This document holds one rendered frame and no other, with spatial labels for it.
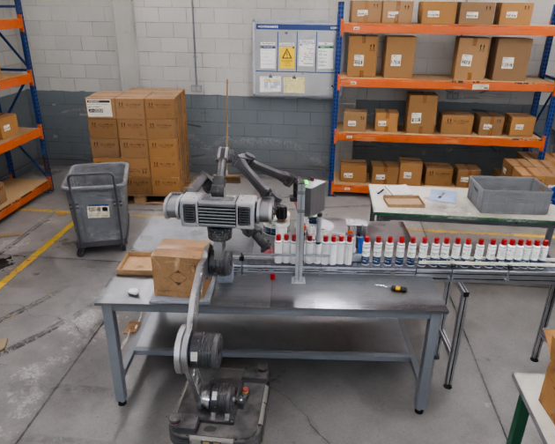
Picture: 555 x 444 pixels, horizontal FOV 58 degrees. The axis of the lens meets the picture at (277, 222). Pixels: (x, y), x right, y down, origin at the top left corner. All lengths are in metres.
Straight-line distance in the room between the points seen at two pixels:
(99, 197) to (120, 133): 1.52
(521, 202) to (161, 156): 4.17
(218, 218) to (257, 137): 5.16
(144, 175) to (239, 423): 4.25
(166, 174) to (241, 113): 1.73
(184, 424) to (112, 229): 2.85
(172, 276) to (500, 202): 2.96
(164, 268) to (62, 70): 5.86
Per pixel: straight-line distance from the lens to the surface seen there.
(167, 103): 6.40
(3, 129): 7.00
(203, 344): 2.52
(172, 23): 7.78
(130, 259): 3.62
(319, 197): 3.06
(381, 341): 3.82
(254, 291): 3.14
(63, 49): 8.45
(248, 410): 3.19
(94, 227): 5.47
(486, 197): 4.69
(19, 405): 3.93
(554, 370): 2.61
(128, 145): 6.64
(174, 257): 2.96
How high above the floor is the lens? 2.47
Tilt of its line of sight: 24 degrees down
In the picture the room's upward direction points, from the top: 1 degrees clockwise
